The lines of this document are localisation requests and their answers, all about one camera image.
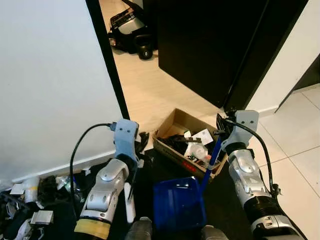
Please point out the blue plastic dustpan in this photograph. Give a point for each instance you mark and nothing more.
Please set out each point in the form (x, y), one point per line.
(177, 202)

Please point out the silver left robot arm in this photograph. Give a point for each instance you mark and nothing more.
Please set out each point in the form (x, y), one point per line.
(107, 187)

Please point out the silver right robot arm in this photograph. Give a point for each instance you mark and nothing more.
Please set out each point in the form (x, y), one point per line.
(250, 182)

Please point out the black floor mat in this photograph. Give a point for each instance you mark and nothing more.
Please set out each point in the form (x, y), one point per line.
(225, 200)

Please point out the open cardboard box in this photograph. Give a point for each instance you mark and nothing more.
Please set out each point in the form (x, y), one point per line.
(172, 125)

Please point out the black door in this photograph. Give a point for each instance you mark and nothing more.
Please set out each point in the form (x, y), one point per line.
(210, 45)

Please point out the grey robot left leg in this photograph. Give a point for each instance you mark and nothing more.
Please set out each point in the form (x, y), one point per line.
(140, 230)

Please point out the grey robot leg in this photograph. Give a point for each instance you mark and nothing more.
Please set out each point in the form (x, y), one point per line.
(215, 233)
(140, 230)

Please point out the black cabinet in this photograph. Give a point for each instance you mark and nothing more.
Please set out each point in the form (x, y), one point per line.
(307, 75)

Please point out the grey robot right leg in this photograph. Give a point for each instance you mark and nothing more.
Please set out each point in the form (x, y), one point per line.
(215, 233)

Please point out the small grey box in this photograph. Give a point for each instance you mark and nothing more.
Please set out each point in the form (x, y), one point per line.
(42, 217)

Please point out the pale blue left wrist camera mount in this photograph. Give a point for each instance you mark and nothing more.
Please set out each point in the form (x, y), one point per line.
(125, 137)

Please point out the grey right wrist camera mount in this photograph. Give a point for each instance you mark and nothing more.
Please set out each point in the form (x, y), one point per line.
(244, 125)

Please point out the black door frame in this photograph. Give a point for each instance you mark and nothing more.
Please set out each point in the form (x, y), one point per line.
(107, 55)

